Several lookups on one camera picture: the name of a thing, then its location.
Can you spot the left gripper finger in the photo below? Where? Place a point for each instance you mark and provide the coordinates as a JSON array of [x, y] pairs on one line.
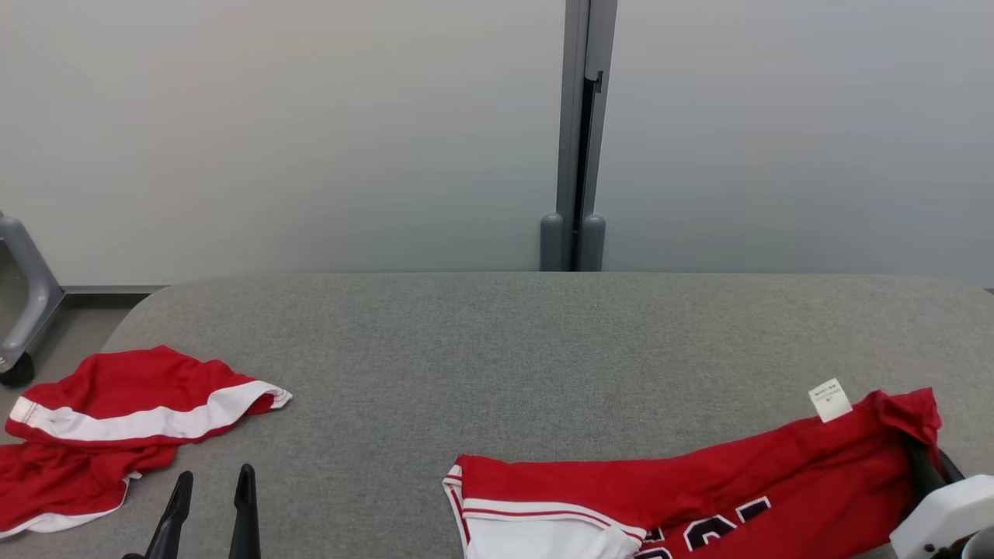
[[172, 520], [246, 520]]

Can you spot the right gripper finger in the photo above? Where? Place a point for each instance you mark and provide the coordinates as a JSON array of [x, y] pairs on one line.
[[949, 468], [922, 473]]

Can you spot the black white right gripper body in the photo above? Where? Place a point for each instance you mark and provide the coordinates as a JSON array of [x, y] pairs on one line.
[[947, 512]]

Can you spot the red shorts with white stripe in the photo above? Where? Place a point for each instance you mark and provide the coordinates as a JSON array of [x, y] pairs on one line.
[[132, 380]]

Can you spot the red white basketball jersey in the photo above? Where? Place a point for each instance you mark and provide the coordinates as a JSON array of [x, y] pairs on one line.
[[699, 481]]

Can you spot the black caster wheel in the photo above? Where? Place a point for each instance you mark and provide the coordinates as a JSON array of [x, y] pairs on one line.
[[17, 371]]

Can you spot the grey partition foot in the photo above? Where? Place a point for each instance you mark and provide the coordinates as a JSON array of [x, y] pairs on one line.
[[35, 295]]

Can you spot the frosted white partition panel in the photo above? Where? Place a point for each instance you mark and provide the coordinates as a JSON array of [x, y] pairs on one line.
[[800, 132], [272, 132]]

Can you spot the grey rounded post cap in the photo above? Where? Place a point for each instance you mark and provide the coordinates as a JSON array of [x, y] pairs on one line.
[[552, 244], [593, 244]]

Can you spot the grey metal partition post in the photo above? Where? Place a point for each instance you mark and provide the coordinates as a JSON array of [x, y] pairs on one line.
[[571, 93]]

